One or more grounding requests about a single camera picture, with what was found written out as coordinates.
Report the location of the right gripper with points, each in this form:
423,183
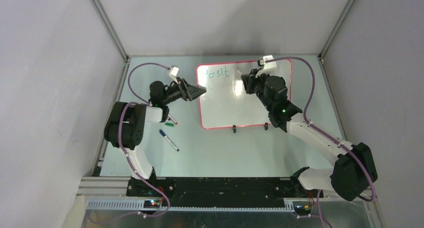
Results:
250,79

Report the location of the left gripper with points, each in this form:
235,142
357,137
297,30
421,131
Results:
188,92

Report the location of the pink framed whiteboard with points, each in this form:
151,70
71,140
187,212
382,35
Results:
226,102

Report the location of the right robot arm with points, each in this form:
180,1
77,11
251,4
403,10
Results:
352,165

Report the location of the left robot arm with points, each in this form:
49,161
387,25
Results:
125,126

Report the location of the red whiteboard marker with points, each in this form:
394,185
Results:
172,119

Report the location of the blue whiteboard marker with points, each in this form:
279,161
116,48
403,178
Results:
168,140

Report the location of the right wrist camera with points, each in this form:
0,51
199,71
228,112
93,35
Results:
266,65

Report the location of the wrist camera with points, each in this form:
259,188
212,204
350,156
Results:
173,72
266,65

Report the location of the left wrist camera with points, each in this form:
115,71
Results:
173,72

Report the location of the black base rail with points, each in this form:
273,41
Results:
212,192

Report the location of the aluminium frame front rail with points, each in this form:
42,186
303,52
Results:
110,193

